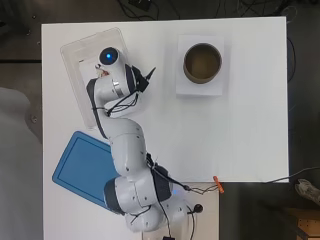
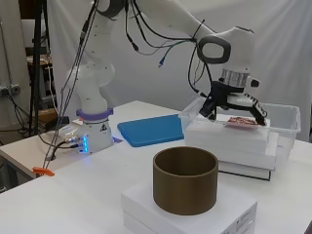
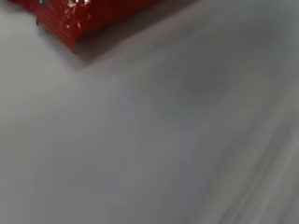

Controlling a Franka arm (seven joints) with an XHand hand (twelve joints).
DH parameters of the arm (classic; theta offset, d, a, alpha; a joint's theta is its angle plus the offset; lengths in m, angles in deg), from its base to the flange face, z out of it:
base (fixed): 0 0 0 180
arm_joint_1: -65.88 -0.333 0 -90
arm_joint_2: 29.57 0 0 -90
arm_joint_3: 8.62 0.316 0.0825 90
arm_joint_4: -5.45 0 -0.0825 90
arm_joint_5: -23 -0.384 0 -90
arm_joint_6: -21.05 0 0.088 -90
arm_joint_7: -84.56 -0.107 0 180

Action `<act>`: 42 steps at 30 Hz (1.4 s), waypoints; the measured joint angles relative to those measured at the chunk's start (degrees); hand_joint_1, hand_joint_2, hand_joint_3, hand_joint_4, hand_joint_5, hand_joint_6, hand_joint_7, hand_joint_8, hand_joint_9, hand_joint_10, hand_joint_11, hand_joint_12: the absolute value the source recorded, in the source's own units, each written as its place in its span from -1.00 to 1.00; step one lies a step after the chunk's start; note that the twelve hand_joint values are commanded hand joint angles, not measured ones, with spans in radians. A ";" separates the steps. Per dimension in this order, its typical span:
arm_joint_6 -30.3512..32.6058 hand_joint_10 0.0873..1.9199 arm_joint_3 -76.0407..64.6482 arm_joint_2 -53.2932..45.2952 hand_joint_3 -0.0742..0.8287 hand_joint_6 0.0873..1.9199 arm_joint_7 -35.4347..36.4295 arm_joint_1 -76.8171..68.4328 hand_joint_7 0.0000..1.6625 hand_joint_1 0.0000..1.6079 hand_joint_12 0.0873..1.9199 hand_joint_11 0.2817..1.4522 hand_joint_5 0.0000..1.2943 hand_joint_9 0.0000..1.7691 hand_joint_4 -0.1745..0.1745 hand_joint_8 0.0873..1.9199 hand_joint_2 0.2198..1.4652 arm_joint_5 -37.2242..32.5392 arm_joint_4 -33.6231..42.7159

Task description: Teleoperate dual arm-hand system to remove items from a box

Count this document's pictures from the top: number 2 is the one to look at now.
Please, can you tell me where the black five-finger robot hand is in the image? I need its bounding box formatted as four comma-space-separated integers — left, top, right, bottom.
204, 77, 269, 127

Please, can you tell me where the red and white packet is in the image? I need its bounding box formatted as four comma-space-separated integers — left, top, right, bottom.
224, 115, 266, 130

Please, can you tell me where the blue plastic lid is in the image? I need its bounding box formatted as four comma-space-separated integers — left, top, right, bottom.
116, 113, 187, 148

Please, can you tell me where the thick white flat box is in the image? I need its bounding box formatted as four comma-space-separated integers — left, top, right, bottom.
184, 117, 271, 156

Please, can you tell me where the wide white flat box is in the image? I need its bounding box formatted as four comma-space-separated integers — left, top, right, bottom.
208, 131, 280, 171

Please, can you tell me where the clear plastic box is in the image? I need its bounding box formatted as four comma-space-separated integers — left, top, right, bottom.
178, 97, 301, 172

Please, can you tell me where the white hanging sheet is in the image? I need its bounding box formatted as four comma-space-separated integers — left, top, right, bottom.
48, 0, 312, 142

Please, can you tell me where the brown round tub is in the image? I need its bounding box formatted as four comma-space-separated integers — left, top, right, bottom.
152, 145, 219, 216

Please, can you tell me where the white flat stand box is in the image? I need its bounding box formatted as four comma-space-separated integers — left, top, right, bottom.
121, 177, 258, 234
123, 212, 225, 234

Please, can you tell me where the brown cardboard box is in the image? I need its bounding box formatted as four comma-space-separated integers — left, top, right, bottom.
38, 107, 59, 125

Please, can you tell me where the black tripod stand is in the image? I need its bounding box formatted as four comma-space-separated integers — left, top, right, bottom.
28, 0, 51, 137

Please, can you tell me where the orange clamp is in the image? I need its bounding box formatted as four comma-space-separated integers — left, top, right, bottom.
32, 166, 56, 177

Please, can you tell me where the low beige side table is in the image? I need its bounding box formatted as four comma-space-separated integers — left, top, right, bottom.
0, 121, 86, 193

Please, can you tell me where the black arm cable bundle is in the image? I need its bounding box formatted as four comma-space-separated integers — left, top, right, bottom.
43, 0, 217, 164

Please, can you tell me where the black cable at arm base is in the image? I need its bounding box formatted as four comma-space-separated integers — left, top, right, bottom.
48, 138, 81, 162

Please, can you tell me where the grey wall outlet box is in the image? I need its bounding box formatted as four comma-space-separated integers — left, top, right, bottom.
0, 83, 21, 97

